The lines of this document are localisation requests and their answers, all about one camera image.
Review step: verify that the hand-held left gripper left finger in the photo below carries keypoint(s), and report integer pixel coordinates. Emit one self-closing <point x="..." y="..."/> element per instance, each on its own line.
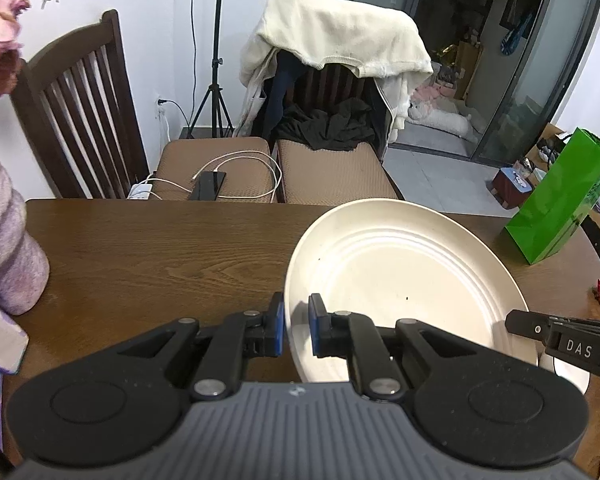
<point x="278" y="325"/>

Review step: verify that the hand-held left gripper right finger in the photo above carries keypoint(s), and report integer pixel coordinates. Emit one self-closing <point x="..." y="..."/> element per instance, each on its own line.
<point x="316" y="327"/>

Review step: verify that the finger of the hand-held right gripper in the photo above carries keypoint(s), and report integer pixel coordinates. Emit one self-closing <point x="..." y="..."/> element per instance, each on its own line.
<point x="527" y="325"/>

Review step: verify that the cream plate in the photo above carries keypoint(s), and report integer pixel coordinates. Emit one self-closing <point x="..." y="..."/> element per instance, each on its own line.
<point x="405" y="270"/>

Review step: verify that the green paper bag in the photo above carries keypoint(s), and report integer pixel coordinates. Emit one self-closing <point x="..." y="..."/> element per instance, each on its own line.
<point x="555" y="200"/>

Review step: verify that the maroon box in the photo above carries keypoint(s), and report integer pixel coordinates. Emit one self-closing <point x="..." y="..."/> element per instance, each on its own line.
<point x="505" y="185"/>

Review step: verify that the black phone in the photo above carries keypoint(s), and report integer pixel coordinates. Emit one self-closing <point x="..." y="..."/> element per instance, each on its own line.
<point x="207" y="186"/>

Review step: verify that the white charger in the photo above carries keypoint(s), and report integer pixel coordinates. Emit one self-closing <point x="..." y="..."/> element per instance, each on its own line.
<point x="140" y="191"/>

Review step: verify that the cardboard box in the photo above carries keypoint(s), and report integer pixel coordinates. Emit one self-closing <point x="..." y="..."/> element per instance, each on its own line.
<point x="545" y="132"/>

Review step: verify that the black garment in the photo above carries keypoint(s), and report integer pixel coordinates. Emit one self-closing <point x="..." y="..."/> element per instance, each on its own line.
<point x="325" y="127"/>

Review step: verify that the white plush toy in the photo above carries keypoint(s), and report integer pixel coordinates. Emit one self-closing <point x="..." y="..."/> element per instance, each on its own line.
<point x="445" y="121"/>

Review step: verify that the dark blue garment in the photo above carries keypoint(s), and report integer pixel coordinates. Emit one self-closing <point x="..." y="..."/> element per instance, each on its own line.
<point x="280" y="95"/>

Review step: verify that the sliding glass door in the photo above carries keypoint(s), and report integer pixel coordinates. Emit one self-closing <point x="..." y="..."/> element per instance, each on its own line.
<point x="540" y="60"/>

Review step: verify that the pink textured vase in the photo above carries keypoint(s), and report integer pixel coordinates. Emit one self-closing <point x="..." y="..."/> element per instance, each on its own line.
<point x="0" y="220"/>

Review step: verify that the chair with white sweater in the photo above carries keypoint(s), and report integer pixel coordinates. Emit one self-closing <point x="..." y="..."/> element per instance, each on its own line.
<point x="330" y="25"/>

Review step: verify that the studio light on tripod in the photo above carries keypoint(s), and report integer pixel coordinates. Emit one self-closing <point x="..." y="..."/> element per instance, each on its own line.
<point x="219" y="10"/>

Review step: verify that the wall socket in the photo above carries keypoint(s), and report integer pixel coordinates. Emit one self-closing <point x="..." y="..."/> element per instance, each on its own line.
<point x="161" y="109"/>

